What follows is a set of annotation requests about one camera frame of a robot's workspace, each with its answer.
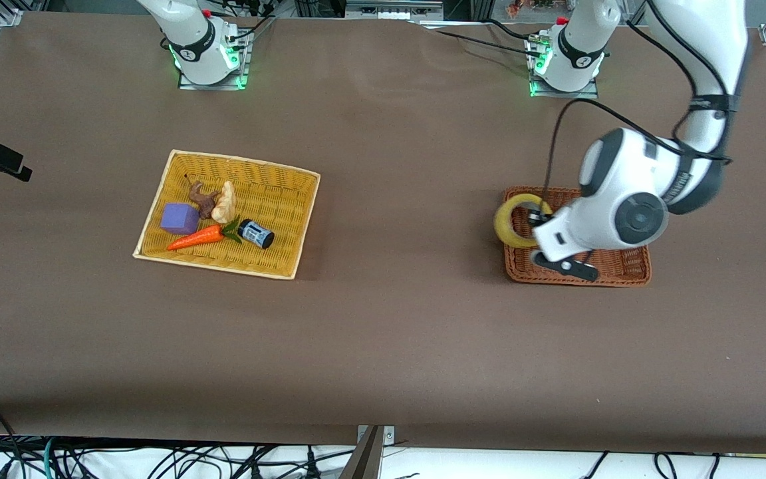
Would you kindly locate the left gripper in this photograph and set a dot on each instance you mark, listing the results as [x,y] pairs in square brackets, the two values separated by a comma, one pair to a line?
[537,217]

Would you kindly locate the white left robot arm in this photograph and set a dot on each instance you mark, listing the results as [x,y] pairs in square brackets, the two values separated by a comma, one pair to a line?
[629,179]

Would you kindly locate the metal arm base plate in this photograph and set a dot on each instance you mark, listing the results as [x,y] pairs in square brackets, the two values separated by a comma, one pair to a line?
[237,81]
[536,88]

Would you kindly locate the toy bread croissant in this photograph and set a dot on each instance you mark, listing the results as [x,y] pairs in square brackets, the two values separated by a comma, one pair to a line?
[225,203]

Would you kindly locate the orange toy carrot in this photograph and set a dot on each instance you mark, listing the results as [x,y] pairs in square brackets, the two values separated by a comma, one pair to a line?
[197,237]

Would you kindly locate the yellow woven rectangular basket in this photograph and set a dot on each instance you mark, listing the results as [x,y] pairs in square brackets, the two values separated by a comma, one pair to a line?
[276,199]

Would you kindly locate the small blue black can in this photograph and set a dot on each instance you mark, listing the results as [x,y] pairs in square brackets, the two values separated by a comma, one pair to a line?
[256,233]

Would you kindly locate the brown woven rectangular basket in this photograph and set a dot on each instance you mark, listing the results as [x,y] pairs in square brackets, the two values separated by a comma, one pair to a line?
[622,266]

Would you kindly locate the brown toy lion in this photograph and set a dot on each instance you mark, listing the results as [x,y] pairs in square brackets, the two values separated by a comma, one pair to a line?
[203,199]

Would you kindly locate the metal table bracket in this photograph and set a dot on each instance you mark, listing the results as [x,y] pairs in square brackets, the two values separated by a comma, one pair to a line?
[373,452]

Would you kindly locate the purple cube block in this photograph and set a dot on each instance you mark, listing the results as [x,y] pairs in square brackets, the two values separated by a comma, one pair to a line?
[179,218]

